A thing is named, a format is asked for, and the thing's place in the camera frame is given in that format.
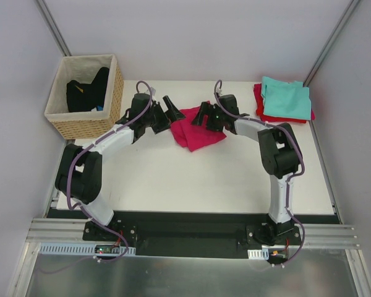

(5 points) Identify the left aluminium corner post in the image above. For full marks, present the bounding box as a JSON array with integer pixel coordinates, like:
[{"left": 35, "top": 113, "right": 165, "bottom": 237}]
[{"left": 34, "top": 0, "right": 72, "bottom": 56}]

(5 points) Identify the pink t shirt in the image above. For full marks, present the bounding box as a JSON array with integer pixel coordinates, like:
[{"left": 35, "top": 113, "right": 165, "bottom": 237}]
[{"left": 170, "top": 106, "right": 226, "bottom": 152}]

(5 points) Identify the slotted cable duct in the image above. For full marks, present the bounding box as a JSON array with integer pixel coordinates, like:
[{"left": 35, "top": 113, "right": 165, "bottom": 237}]
[
  {"left": 247, "top": 248, "right": 269, "bottom": 260},
  {"left": 40, "top": 243, "right": 136, "bottom": 257}
]

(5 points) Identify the right slotted cable duct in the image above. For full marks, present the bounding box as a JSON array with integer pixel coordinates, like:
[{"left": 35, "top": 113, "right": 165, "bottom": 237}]
[{"left": 247, "top": 248, "right": 269, "bottom": 260}]

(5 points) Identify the black t shirt in basket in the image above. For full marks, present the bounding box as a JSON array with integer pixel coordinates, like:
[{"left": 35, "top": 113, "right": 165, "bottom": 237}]
[{"left": 66, "top": 67, "right": 109, "bottom": 113}]

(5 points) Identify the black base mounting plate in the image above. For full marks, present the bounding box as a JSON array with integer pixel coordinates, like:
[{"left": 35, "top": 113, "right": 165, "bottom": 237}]
[{"left": 82, "top": 211, "right": 301, "bottom": 259}]

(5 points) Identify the wicker basket with cloth liner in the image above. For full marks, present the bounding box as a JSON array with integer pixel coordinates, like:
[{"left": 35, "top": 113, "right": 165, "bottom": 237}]
[{"left": 45, "top": 54, "right": 124, "bottom": 140}]

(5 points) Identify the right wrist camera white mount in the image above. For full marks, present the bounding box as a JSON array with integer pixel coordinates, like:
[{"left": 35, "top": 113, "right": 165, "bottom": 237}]
[{"left": 216, "top": 89, "right": 224, "bottom": 98}]

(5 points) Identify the red t shirt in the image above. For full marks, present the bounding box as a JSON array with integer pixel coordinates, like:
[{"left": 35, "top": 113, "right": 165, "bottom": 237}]
[{"left": 253, "top": 83, "right": 307, "bottom": 124}]

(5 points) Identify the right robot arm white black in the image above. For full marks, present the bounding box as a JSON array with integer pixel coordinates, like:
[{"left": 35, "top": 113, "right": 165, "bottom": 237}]
[{"left": 192, "top": 95, "right": 304, "bottom": 244}]

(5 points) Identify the left slotted cable duct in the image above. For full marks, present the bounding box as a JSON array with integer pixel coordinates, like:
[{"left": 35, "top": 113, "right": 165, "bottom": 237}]
[{"left": 40, "top": 243, "right": 136, "bottom": 257}]

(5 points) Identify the teal t shirt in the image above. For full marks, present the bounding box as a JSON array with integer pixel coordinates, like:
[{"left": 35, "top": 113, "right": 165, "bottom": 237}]
[{"left": 261, "top": 76, "right": 312, "bottom": 121}]

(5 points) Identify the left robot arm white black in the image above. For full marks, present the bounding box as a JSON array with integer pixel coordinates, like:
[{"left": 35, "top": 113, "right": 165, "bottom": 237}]
[{"left": 55, "top": 93, "right": 186, "bottom": 241}]

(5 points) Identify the aluminium corner post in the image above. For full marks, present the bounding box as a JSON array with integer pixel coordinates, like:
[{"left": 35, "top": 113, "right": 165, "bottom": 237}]
[
  {"left": 34, "top": 0, "right": 72, "bottom": 56},
  {"left": 304, "top": 0, "right": 362, "bottom": 87}
]

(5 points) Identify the right aluminium corner post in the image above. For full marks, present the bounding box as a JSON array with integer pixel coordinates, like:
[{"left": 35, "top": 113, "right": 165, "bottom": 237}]
[{"left": 304, "top": 0, "right": 362, "bottom": 87}]

